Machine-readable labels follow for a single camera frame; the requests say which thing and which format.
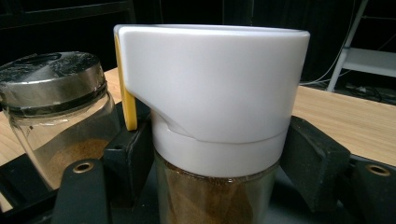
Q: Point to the white-lidded jar with yellow tab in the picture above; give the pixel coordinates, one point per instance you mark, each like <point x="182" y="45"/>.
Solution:
<point x="214" y="87"/>

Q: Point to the glass jar with silver lid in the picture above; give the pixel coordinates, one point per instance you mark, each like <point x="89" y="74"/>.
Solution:
<point x="53" y="93"/>

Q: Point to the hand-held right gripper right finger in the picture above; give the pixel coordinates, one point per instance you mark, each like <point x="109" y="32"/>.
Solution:
<point x="314" y="165"/>

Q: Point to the grey metal stand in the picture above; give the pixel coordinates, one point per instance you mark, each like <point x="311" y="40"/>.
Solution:
<point x="370" y="60"/>

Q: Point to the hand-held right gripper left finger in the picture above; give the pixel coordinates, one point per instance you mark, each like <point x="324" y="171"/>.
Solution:
<point x="130" y="161"/>

